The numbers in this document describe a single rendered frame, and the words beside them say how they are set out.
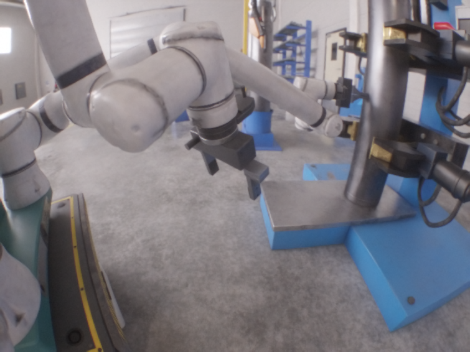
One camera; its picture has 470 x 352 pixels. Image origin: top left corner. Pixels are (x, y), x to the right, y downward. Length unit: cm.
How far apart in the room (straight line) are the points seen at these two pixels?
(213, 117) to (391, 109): 85
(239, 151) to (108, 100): 24
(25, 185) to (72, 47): 52
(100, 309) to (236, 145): 43
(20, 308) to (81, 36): 40
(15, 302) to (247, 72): 71
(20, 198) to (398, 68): 145
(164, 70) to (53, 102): 63
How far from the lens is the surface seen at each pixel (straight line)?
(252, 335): 77
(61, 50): 34
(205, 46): 30
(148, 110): 22
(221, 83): 33
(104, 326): 48
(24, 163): 76
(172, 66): 26
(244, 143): 38
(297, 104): 70
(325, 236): 105
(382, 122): 105
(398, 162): 91
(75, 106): 35
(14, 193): 78
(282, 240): 98
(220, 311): 81
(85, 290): 55
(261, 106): 213
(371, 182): 112
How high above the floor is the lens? 71
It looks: 26 degrees down
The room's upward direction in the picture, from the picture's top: 1 degrees clockwise
